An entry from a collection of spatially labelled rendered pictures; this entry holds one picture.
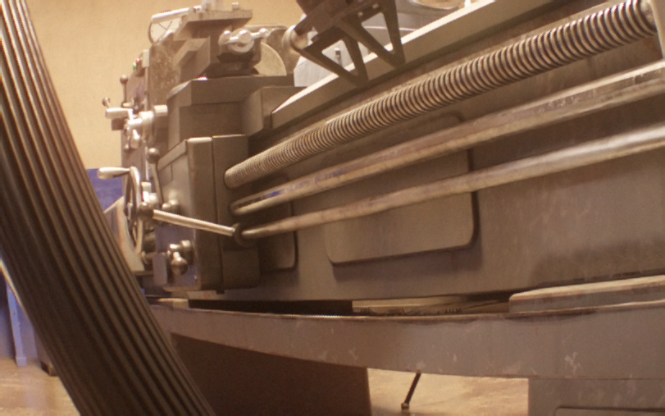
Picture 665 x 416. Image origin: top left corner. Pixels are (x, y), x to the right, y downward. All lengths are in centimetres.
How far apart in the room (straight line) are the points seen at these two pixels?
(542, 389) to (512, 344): 20
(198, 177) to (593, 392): 107
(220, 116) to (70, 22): 449
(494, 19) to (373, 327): 39
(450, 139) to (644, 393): 42
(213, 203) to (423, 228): 60
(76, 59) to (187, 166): 445
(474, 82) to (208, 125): 93
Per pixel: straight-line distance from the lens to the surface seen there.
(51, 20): 623
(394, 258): 134
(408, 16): 168
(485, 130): 95
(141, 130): 191
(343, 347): 111
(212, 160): 175
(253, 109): 175
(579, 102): 82
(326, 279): 156
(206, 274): 173
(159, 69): 274
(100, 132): 605
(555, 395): 95
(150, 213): 166
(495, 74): 93
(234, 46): 182
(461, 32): 112
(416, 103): 108
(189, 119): 180
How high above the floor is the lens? 52
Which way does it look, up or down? 4 degrees up
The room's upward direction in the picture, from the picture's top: 6 degrees counter-clockwise
